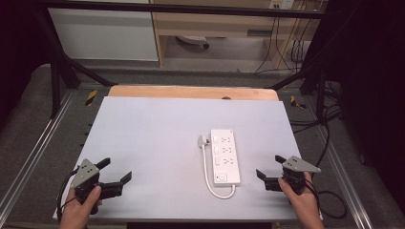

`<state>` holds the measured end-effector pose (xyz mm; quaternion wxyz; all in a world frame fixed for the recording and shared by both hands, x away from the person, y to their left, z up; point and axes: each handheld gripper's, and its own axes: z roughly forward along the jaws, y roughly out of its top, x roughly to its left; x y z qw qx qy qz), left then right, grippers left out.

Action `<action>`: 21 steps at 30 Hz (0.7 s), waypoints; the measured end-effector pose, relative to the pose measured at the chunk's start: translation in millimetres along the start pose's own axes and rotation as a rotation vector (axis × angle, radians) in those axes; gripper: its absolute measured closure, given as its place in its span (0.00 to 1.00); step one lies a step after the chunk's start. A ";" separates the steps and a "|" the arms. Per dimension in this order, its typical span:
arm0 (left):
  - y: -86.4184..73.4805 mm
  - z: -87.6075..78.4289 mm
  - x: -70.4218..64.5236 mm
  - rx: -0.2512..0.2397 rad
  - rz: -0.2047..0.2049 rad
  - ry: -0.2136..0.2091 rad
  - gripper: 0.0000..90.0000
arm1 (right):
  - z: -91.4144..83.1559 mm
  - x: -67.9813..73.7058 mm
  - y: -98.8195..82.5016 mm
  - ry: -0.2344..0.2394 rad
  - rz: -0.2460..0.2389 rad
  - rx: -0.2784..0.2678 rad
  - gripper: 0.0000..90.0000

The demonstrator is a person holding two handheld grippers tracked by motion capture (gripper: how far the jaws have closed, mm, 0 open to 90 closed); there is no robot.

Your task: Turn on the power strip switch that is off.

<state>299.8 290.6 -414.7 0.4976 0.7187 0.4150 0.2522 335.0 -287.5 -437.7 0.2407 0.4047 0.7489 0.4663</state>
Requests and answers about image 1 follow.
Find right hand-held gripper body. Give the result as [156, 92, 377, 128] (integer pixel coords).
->
[281, 155, 322, 196]

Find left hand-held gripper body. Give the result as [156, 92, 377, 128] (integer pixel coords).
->
[70, 157, 103, 206]

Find white power strip with switches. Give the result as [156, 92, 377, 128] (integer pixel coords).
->
[209, 128, 242, 187]

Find white power strip cable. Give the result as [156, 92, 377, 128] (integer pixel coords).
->
[201, 144, 237, 200]

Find white plug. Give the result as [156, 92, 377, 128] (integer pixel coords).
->
[197, 134, 211, 149]

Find person's left hand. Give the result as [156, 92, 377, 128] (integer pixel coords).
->
[59, 185, 103, 229]

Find person's right hand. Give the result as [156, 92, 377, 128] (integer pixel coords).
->
[277, 171, 325, 229]

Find yellow black tape marker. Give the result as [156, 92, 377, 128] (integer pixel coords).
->
[288, 94, 308, 111]
[84, 89, 99, 108]

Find black metal stand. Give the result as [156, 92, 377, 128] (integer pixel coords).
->
[269, 31, 332, 124]
[32, 6, 119, 119]

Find light wooden table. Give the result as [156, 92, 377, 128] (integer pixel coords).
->
[107, 84, 280, 102]

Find black curtain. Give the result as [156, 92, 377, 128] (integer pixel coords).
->
[324, 0, 405, 208]
[0, 0, 53, 129]

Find white cabinet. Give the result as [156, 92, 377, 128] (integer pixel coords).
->
[47, 0, 160, 62]

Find white extension socket block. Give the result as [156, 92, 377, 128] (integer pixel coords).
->
[176, 34, 211, 50]

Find light wooden desk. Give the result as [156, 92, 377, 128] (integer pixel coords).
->
[149, 0, 323, 70]

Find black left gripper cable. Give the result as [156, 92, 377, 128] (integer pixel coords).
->
[55, 167, 80, 222]

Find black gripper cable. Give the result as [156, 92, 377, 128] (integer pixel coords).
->
[55, 167, 80, 222]
[304, 178, 349, 220]

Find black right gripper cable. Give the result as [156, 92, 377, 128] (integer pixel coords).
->
[304, 178, 349, 220]

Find black floor cables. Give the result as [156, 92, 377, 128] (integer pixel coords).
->
[288, 81, 345, 173]

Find aluminium floor rail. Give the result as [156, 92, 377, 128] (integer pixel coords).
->
[0, 90, 78, 218]
[313, 120, 375, 229]

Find black hanging cable bundle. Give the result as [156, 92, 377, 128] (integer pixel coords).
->
[253, 15, 317, 74]

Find white wall socket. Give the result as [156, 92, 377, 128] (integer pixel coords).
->
[268, 0, 296, 10]

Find black metal frame bar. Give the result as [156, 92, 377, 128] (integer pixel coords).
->
[32, 0, 338, 20]

